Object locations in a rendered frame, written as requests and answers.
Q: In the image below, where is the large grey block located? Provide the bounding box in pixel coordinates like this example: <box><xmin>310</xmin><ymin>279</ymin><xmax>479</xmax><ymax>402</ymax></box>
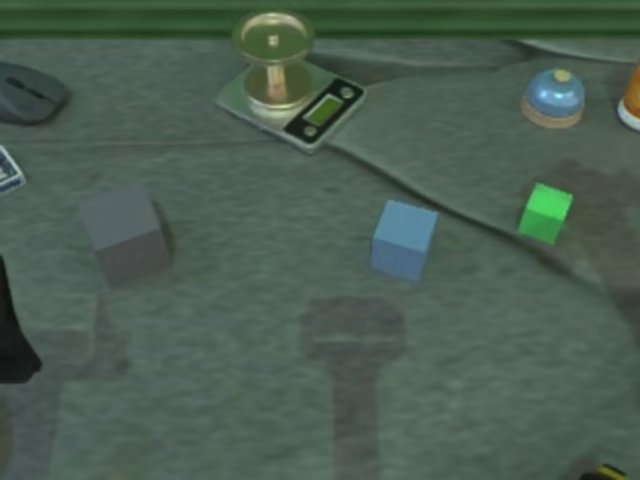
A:
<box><xmin>79</xmin><ymin>186</ymin><xmax>173</xmax><ymax>288</ymax></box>

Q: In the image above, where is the light blue cube block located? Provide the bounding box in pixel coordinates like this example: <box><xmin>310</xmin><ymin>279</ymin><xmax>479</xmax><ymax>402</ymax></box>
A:
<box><xmin>370</xmin><ymin>199</ymin><xmax>440</xmax><ymax>282</ymax></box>

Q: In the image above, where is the small green block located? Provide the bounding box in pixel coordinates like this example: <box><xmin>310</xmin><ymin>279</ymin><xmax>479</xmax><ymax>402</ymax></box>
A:
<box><xmin>517</xmin><ymin>182</ymin><xmax>574</xmax><ymax>246</ymax></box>

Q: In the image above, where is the blue and white card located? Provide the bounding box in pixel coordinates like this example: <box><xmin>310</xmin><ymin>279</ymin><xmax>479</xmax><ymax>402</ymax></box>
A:
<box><xmin>0</xmin><ymin>145</ymin><xmax>27</xmax><ymax>197</ymax></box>

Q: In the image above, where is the dark grey computer mouse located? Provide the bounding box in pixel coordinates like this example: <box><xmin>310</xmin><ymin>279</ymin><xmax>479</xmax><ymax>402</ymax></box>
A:
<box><xmin>0</xmin><ymin>61</ymin><xmax>72</xmax><ymax>126</ymax></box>

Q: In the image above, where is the grey cloth table cover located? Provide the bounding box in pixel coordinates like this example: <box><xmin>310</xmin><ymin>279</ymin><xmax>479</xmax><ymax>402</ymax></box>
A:
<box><xmin>0</xmin><ymin>37</ymin><xmax>640</xmax><ymax>480</ymax></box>

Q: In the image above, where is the silver digital kitchen scale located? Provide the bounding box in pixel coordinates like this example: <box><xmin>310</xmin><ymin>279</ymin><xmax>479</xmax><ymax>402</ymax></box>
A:
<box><xmin>214</xmin><ymin>69</ymin><xmax>367</xmax><ymax>155</ymax></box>

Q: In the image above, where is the gold spool-shaped stand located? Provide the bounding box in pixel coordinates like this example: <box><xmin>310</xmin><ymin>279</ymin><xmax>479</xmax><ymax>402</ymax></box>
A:
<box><xmin>231</xmin><ymin>11</ymin><xmax>316</xmax><ymax>117</ymax></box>

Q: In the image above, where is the blue service bell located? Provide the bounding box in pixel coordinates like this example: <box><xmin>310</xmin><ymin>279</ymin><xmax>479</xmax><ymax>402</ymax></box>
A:
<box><xmin>520</xmin><ymin>68</ymin><xmax>586</xmax><ymax>130</ymax></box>

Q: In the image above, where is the yellow and black object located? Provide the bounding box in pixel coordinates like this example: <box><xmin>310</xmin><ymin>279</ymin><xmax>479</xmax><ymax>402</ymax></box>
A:
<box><xmin>579</xmin><ymin>463</ymin><xmax>629</xmax><ymax>480</ymax></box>

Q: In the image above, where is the orange and white object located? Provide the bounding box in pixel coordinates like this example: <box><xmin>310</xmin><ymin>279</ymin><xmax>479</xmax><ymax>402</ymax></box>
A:
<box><xmin>616</xmin><ymin>63</ymin><xmax>640</xmax><ymax>132</ymax></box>

